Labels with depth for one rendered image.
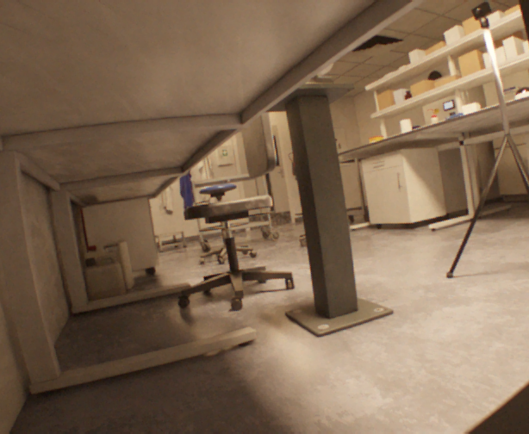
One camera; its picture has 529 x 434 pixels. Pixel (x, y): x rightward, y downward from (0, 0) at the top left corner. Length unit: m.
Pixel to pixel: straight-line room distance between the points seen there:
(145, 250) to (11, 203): 2.10
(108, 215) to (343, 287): 2.24
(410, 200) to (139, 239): 2.51
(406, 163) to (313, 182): 2.42
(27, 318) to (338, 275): 0.97
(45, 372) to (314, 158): 1.05
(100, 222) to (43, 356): 2.07
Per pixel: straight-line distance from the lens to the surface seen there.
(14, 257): 1.06
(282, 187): 7.13
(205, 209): 1.56
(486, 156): 5.74
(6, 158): 1.09
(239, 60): 0.76
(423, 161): 3.73
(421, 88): 4.01
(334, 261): 1.21
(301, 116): 1.20
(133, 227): 3.05
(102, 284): 2.34
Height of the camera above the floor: 0.43
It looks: 4 degrees down
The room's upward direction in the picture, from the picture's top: 9 degrees counter-clockwise
